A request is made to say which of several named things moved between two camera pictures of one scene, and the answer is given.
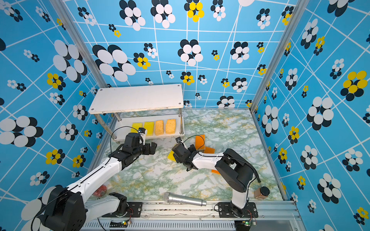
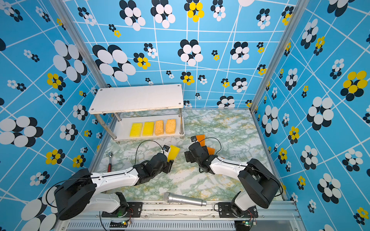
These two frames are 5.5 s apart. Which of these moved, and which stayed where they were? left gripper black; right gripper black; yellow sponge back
Moved: right gripper black; left gripper black
Stayed: yellow sponge back
